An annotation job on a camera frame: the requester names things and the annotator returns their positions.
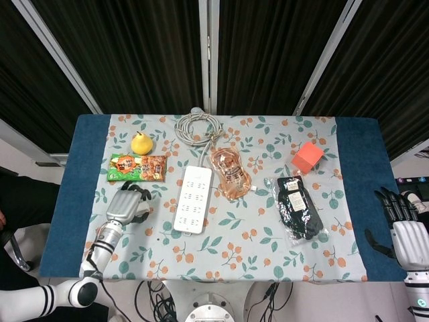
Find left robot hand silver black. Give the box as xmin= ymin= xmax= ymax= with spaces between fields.
xmin=105 ymin=180 xmax=152 ymax=225

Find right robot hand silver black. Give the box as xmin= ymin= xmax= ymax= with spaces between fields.
xmin=364 ymin=186 xmax=429 ymax=272

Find grey round robot base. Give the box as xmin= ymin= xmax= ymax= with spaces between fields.
xmin=184 ymin=293 xmax=235 ymax=322

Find white power strip with cable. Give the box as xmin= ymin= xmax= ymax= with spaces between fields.
xmin=172 ymin=165 xmax=214 ymax=236

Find green orange snack packet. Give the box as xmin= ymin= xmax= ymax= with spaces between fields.
xmin=107 ymin=153 xmax=168 ymax=183

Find blue table cover cloth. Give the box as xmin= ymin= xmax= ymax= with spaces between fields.
xmin=39 ymin=113 xmax=403 ymax=282

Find yellow pear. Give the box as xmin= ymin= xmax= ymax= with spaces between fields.
xmin=130 ymin=130 xmax=154 ymax=156

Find orange drink pouch with spout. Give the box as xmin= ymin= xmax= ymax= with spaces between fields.
xmin=209 ymin=146 xmax=258 ymax=201

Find chrome chair leg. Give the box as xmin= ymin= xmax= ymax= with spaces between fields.
xmin=5 ymin=233 xmax=34 ymax=272

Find floral leaf print tablecloth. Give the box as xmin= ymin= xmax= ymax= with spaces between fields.
xmin=78 ymin=114 xmax=369 ymax=282

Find black gloves in plastic bag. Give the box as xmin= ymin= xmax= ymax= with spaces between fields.
xmin=264 ymin=174 xmax=328 ymax=248

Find orange red cube box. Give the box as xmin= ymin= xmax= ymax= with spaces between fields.
xmin=290 ymin=141 xmax=324 ymax=174

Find black pleated curtain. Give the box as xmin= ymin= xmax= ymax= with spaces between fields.
xmin=300 ymin=0 xmax=429 ymax=160
xmin=217 ymin=0 xmax=349 ymax=117
xmin=0 ymin=0 xmax=92 ymax=154
xmin=32 ymin=0 xmax=204 ymax=115

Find grey cable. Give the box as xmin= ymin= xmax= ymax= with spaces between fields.
xmin=174 ymin=107 xmax=225 ymax=168

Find black cable bundle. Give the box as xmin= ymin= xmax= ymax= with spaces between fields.
xmin=135 ymin=280 xmax=178 ymax=322
xmin=257 ymin=281 xmax=294 ymax=322

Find white metal frame post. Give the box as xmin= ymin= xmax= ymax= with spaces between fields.
xmin=198 ymin=0 xmax=221 ymax=114
xmin=293 ymin=0 xmax=363 ymax=117
xmin=11 ymin=0 xmax=103 ymax=115

